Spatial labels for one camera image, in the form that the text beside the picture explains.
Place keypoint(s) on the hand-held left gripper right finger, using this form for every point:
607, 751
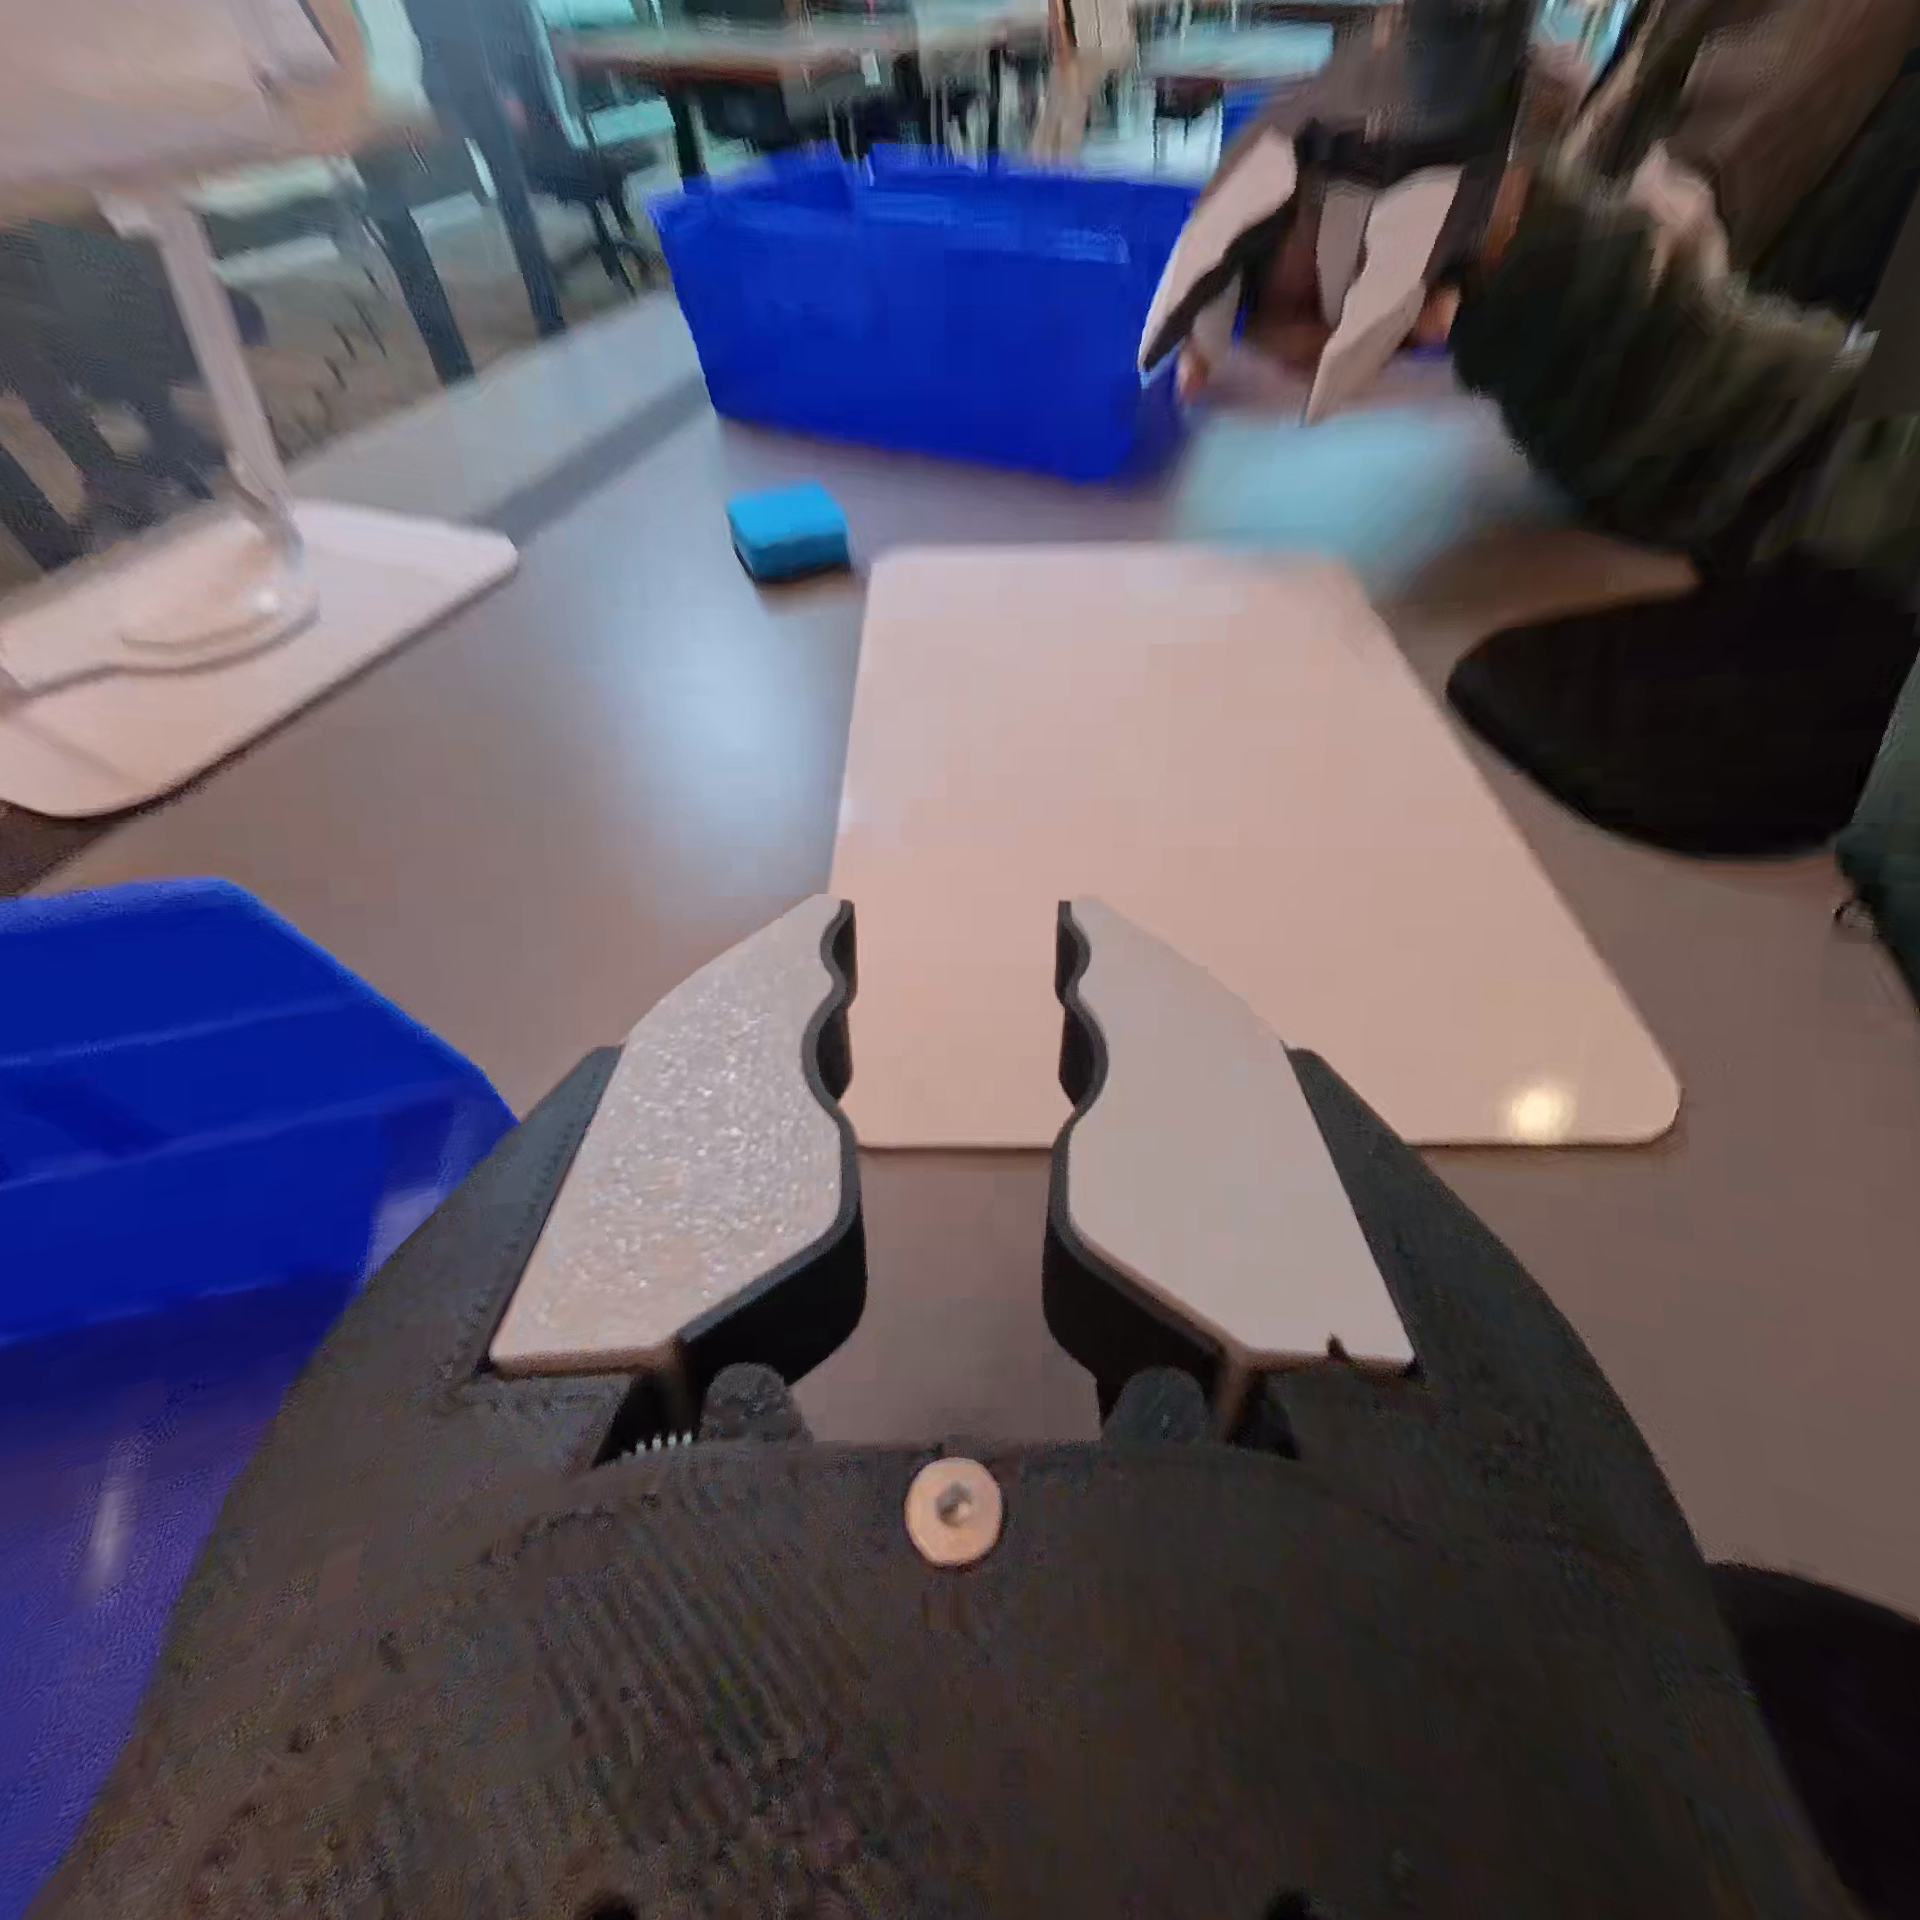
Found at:
1230, 1201

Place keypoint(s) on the blue whiteboard eraser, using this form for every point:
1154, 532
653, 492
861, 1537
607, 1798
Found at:
786, 532

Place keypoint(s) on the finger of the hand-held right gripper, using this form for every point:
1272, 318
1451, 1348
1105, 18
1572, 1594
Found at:
1225, 247
1386, 287

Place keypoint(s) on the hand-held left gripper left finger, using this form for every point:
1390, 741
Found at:
677, 1201

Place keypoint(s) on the black textured wrist pad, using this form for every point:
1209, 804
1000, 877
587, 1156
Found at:
1696, 706

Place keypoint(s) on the white whiteboard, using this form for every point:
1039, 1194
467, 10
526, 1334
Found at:
1201, 810

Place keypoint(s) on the wooden office table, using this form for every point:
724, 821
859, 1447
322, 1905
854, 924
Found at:
811, 54

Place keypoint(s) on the black office chair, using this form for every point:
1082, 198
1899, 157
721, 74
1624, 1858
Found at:
510, 121

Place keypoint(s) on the blue plastic bin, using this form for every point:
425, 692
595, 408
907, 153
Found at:
181, 1111
931, 316

